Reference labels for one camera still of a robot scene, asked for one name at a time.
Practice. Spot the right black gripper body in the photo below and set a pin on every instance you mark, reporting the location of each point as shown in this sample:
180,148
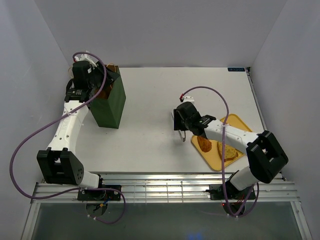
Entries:
179,123

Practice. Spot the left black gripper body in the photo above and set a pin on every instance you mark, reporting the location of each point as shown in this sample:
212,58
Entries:
98,73

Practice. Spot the metal tongs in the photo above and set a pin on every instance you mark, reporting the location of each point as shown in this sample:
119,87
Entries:
182,134

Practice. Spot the long brown bread roll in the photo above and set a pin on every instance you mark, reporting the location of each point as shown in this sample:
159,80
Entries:
204,144

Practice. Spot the green paper bag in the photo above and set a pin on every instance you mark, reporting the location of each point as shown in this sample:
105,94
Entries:
107,107

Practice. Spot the sliced seeded bread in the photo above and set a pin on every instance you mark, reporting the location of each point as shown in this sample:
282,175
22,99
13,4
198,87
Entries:
230,153

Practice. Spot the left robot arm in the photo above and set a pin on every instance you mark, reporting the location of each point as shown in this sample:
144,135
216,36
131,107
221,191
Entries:
58,162

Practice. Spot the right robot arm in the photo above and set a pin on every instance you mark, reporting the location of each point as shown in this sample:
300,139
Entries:
266,157

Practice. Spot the yellow tray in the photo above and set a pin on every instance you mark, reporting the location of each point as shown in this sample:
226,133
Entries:
214,157

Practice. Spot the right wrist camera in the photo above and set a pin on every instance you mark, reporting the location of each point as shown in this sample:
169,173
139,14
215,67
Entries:
184,98

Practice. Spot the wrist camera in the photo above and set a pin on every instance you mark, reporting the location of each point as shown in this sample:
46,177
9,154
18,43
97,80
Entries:
85,57
184,98

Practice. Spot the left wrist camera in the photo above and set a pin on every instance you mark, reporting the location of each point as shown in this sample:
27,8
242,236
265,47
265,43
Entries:
85,57

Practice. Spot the aluminium rail frame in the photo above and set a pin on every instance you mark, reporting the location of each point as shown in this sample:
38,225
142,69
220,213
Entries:
189,188

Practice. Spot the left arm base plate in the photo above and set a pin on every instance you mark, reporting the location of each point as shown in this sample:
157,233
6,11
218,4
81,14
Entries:
100,195

